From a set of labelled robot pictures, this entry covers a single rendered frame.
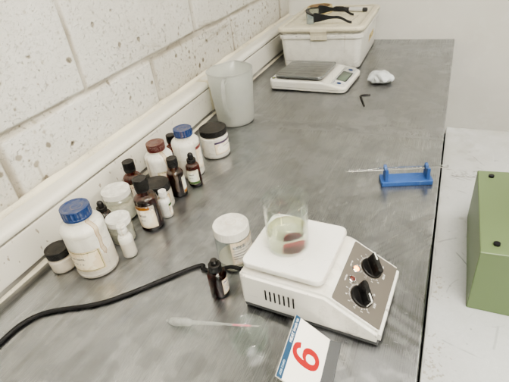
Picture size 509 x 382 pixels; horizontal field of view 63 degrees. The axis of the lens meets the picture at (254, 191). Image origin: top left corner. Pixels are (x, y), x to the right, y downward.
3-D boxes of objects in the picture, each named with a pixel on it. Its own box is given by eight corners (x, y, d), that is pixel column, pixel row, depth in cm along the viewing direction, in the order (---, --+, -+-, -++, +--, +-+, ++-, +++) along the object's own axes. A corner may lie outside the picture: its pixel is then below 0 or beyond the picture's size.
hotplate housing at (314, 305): (398, 280, 63) (403, 240, 58) (379, 350, 53) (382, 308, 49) (266, 247, 72) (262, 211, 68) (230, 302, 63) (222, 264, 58)
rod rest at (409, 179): (428, 176, 85) (430, 161, 83) (432, 185, 82) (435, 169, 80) (378, 178, 86) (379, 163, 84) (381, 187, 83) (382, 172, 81)
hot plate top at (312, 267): (348, 231, 61) (348, 227, 61) (322, 289, 53) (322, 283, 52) (275, 216, 66) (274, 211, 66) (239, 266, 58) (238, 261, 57)
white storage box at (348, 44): (379, 41, 170) (381, 3, 162) (362, 70, 142) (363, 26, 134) (307, 42, 181) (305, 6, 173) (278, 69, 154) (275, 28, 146)
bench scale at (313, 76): (345, 96, 126) (345, 80, 123) (268, 90, 137) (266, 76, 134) (361, 75, 139) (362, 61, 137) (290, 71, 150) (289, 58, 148)
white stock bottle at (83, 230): (98, 247, 77) (75, 189, 70) (127, 256, 74) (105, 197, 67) (69, 273, 72) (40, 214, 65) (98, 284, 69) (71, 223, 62)
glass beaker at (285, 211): (274, 228, 63) (270, 182, 58) (316, 235, 61) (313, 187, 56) (258, 259, 58) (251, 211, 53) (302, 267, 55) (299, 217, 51)
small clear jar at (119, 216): (142, 234, 79) (134, 212, 76) (125, 248, 76) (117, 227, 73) (124, 228, 81) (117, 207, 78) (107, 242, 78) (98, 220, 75)
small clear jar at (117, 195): (139, 218, 83) (131, 192, 80) (110, 227, 82) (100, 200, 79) (136, 204, 88) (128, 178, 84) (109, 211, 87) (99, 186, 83)
